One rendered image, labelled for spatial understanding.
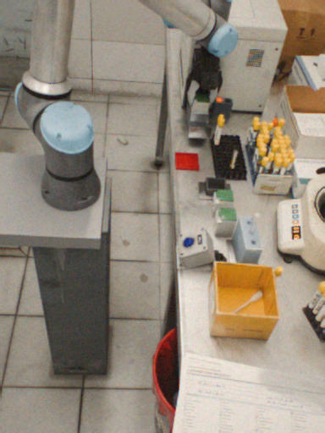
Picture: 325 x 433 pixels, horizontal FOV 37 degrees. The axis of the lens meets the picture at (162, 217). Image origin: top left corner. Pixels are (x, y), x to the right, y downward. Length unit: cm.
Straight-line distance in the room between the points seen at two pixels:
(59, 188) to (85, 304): 46
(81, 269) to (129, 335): 74
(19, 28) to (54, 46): 186
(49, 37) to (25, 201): 40
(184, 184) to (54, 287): 48
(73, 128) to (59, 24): 22
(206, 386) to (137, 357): 102
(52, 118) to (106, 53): 196
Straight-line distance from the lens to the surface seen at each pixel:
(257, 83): 163
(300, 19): 198
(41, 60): 118
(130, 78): 316
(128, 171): 268
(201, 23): 117
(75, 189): 121
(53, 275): 143
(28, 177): 134
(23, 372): 204
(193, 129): 149
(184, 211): 131
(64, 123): 113
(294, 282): 124
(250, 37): 155
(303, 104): 165
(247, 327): 108
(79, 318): 163
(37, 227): 121
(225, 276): 114
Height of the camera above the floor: 184
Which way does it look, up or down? 49 degrees down
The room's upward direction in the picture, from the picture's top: 8 degrees clockwise
